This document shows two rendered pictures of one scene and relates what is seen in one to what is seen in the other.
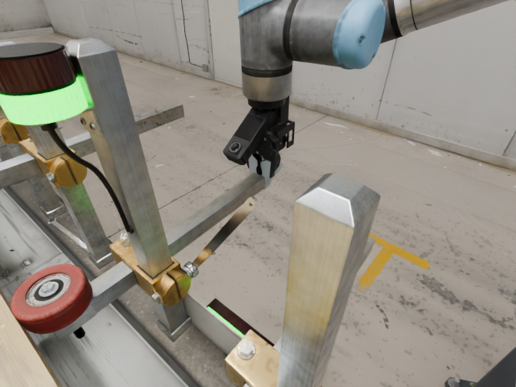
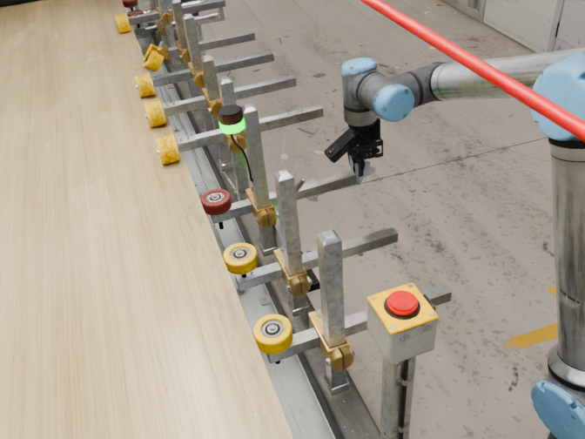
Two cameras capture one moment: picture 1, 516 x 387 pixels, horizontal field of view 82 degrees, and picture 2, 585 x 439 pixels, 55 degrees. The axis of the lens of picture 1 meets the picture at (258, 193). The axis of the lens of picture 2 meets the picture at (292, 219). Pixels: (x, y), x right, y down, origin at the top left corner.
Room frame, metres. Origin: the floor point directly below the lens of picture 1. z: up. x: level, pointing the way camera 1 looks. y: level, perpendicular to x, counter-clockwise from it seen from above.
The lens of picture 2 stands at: (-0.68, -0.62, 1.78)
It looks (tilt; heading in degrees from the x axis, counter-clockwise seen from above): 38 degrees down; 35
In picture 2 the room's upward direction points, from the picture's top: 6 degrees counter-clockwise
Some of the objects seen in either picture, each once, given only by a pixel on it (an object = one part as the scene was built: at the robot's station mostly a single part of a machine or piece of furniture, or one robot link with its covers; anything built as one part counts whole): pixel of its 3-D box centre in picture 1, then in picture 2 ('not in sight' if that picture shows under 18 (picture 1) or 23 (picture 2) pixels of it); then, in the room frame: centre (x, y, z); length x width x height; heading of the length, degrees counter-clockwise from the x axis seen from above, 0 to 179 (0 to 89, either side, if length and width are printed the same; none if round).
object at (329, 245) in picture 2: not in sight; (333, 324); (-0.03, -0.24, 0.91); 0.03 x 0.03 x 0.48; 51
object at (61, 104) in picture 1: (44, 97); (231, 124); (0.25, 0.18, 1.13); 0.06 x 0.06 x 0.02
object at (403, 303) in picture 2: not in sight; (402, 304); (-0.19, -0.44, 1.22); 0.04 x 0.04 x 0.02
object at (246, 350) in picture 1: (246, 348); not in sight; (0.18, 0.01, 0.85); 0.02 x 0.02 x 0.01
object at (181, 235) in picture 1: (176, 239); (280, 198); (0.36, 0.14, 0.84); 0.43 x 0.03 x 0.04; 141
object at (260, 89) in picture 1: (265, 83); (359, 112); (0.56, -0.01, 1.05); 0.10 x 0.09 x 0.05; 51
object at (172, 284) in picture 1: (148, 269); (259, 206); (0.30, 0.17, 0.85); 0.13 x 0.06 x 0.05; 51
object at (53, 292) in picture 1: (65, 312); (218, 212); (0.22, 0.26, 0.85); 0.08 x 0.08 x 0.11
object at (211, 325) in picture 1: (193, 309); (279, 240); (0.29, 0.11, 0.75); 0.26 x 0.01 x 0.10; 51
